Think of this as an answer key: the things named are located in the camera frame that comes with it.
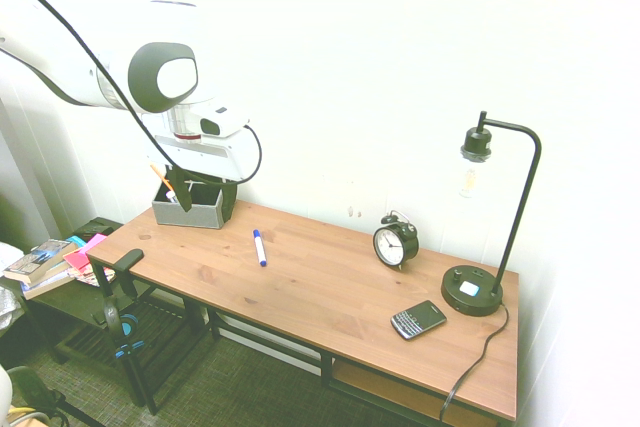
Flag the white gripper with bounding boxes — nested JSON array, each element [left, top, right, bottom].
[[146, 127, 258, 224]]

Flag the white marker with blue cap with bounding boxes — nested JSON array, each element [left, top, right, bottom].
[[252, 228, 269, 269]]

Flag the grey felt pen holder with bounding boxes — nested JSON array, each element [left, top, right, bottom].
[[151, 180, 225, 231]]

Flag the orange pencil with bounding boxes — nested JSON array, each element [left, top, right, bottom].
[[149, 163, 176, 196]]

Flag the black clamp headphone hook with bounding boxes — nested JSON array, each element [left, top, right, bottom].
[[110, 248, 146, 299]]

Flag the pink sticky note pad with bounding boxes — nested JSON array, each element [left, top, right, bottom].
[[61, 232, 109, 271]]

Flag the colourful magazine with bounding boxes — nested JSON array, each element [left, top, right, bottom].
[[66, 265, 117, 289]]

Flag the black and blue headphones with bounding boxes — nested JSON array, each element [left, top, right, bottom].
[[101, 295, 147, 361]]

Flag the paperback book with dark cover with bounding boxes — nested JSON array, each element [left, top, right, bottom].
[[1, 238, 77, 285]]

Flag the thick book with tan edge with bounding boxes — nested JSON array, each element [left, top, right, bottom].
[[19, 266, 77, 301]]

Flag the black twin-bell alarm clock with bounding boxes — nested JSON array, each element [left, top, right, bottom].
[[372, 209, 421, 271]]

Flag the black keypad smartphone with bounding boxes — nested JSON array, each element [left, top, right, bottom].
[[389, 299, 448, 342]]

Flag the black desk lamp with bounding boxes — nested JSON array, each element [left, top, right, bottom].
[[440, 110, 543, 319]]

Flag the black camera cable loop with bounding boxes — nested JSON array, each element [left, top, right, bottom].
[[234, 123, 264, 184]]

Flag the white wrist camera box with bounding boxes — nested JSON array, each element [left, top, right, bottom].
[[199, 105, 251, 139]]

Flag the long black arm cable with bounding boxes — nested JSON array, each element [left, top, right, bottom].
[[0, 0, 176, 168]]

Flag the wooden desk with black frame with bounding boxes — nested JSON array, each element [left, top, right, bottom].
[[86, 255, 451, 427]]

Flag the black lamp power cable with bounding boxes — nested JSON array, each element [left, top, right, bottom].
[[438, 300, 511, 423]]

